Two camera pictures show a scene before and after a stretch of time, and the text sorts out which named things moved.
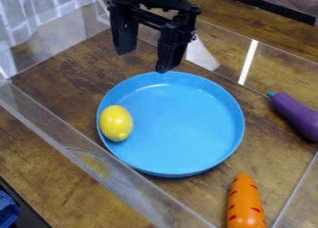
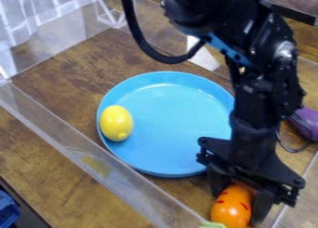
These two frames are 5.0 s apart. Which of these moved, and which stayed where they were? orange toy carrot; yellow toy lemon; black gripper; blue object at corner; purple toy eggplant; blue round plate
Moved: orange toy carrot; black gripper
Stayed: yellow toy lemon; purple toy eggplant; blue round plate; blue object at corner
